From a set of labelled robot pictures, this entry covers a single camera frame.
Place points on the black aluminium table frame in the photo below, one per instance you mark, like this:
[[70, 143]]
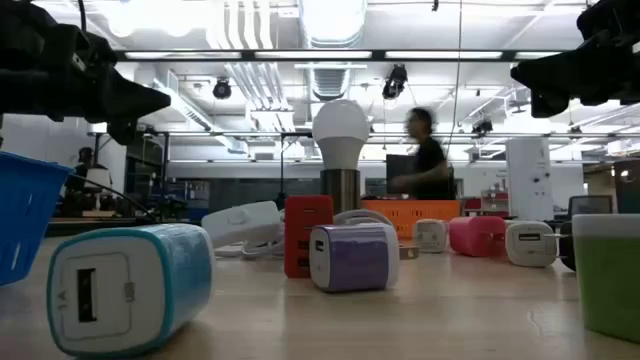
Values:
[[100, 227]]

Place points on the green white USB charger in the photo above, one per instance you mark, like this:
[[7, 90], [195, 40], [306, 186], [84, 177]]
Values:
[[607, 280]]

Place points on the large black monitor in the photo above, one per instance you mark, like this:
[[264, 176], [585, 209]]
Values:
[[397, 175]]

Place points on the white pillar cabinet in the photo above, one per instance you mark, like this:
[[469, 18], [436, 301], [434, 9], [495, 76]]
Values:
[[529, 175]]

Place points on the person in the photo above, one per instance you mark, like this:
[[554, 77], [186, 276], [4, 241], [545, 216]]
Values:
[[430, 160], [84, 157]]

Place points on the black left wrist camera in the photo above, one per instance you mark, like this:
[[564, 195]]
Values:
[[92, 52]]

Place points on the red multiport USB charger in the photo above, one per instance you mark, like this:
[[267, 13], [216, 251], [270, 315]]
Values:
[[300, 225]]

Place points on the black overhead light bar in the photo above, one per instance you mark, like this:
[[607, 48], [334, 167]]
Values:
[[378, 55]]

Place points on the orange plastic basket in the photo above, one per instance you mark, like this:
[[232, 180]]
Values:
[[425, 210]]

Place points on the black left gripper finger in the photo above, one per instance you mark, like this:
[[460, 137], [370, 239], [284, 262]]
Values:
[[123, 132], [130, 100]]

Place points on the purple white USB charger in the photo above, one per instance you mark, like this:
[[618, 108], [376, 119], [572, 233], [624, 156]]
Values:
[[355, 257]]

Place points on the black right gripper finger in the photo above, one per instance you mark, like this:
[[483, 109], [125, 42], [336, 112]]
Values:
[[545, 75], [542, 106]]

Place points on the blue plastic basket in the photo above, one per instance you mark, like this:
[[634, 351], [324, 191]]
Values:
[[25, 215]]

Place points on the red storage shelf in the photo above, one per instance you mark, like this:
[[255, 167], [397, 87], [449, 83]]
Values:
[[492, 202]]

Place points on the white table lamp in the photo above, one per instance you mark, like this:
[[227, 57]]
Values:
[[99, 177]]

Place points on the teal white USB charger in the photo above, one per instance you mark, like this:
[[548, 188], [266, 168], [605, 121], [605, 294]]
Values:
[[165, 280]]

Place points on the pink white USB charger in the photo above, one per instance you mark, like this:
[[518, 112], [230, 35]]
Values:
[[430, 235]]

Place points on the white bulb lamp brass socket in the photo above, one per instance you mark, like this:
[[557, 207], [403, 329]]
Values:
[[340, 135]]

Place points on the black office chair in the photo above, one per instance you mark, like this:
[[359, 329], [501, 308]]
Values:
[[590, 205]]

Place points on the black ceiling camera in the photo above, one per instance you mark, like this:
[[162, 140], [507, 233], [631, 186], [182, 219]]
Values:
[[395, 80], [221, 90], [482, 126]]

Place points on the silver ventilation duct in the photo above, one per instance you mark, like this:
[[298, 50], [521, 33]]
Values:
[[330, 82]]

